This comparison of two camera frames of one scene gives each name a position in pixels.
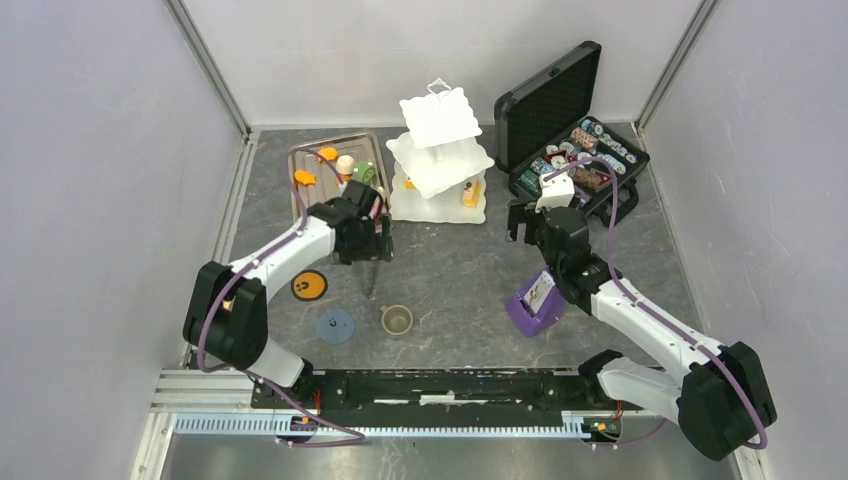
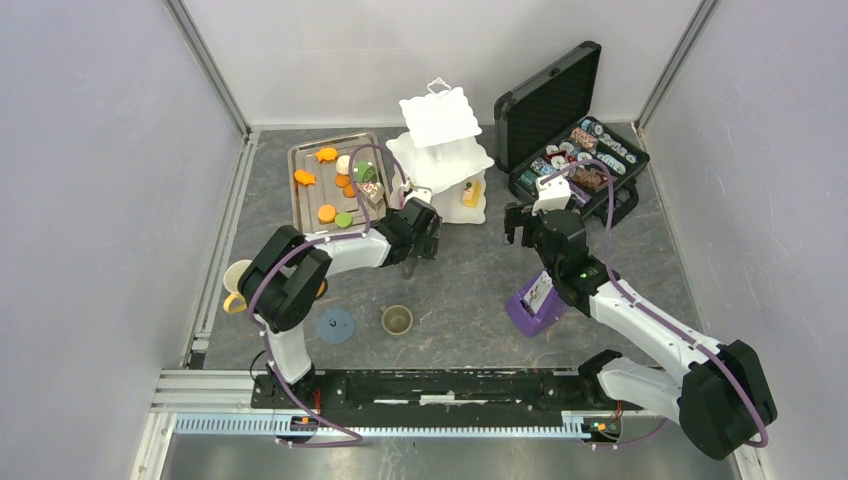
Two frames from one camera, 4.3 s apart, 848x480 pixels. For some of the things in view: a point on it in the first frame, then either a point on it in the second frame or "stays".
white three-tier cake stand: x=439 y=176 stays
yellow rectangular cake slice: x=472 y=194 stays
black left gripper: x=378 y=247 to x=426 y=245
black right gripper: x=523 y=212 stays
